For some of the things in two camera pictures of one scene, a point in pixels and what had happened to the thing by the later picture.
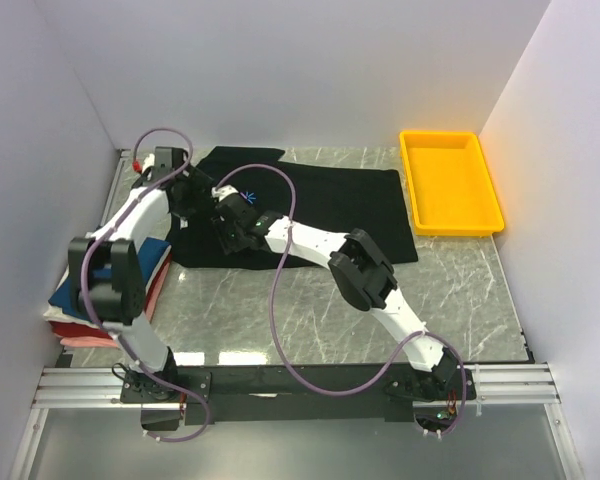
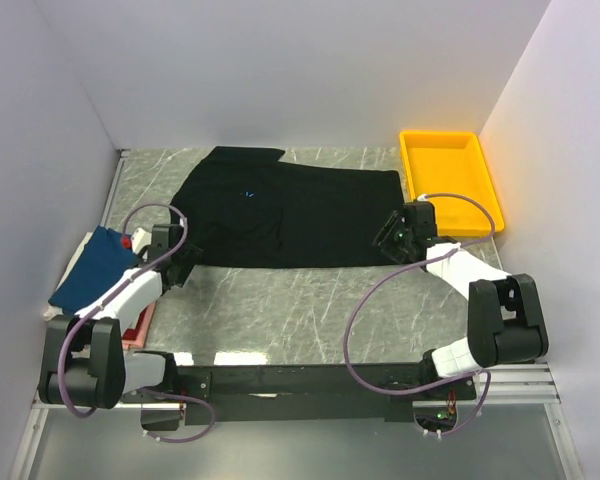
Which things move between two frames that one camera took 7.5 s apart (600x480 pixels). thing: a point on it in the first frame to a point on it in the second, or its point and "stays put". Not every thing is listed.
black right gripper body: [230, 238] to [394, 238]
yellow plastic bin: [449, 183] stays put
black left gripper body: [193, 190] to [184, 258]
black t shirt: [332, 198] stays put
